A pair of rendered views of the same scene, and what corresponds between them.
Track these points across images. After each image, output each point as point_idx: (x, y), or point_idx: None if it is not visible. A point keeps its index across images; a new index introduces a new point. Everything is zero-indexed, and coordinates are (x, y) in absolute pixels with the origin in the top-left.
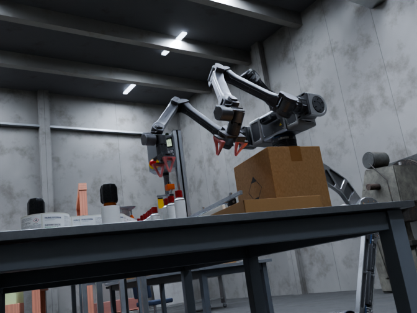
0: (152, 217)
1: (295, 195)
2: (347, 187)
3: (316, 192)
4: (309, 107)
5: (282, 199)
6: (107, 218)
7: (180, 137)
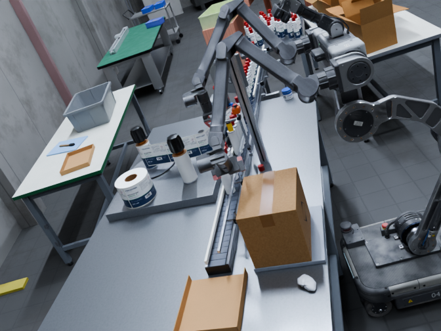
0: (228, 134)
1: (268, 253)
2: (434, 112)
3: (292, 247)
4: (340, 85)
5: (203, 330)
6: (177, 165)
7: (234, 63)
